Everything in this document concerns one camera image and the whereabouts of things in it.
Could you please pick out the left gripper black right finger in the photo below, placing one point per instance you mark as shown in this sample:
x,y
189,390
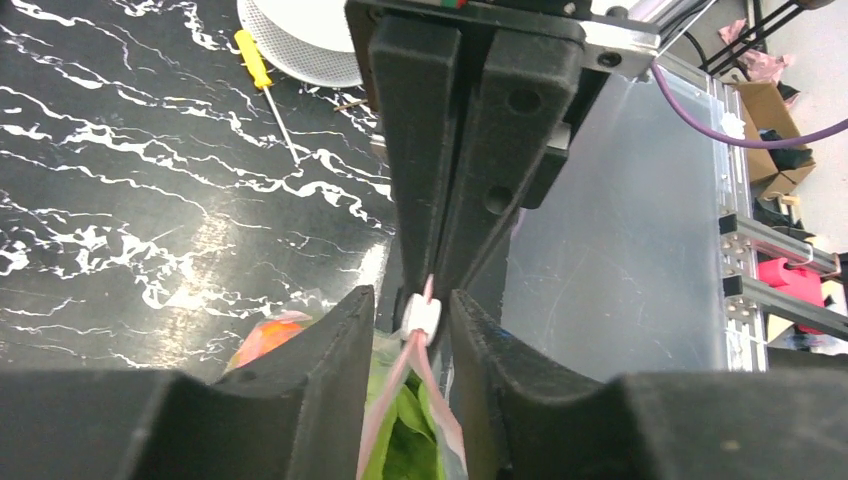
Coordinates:
x,y
525,416

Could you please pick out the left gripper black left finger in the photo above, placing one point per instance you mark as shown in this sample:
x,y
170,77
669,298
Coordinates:
x,y
114,424

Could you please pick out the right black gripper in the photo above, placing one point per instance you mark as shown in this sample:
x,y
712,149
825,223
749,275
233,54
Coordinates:
x,y
419,59

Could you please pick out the orange toy fruit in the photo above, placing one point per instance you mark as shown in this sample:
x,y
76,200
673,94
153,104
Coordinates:
x,y
269,334

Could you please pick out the clear zip top bag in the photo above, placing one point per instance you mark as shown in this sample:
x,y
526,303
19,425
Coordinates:
x,y
332,397

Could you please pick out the white round perforated plate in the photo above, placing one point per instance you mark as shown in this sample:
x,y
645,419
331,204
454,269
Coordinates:
x,y
308,40

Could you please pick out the cardboard box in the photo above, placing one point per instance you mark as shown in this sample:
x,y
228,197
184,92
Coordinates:
x,y
776,170

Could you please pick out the red pink object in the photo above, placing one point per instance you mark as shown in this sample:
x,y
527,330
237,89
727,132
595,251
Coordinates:
x,y
799,283

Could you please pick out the yellow handled screwdriver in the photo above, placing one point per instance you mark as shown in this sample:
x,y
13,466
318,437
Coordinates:
x,y
257,69

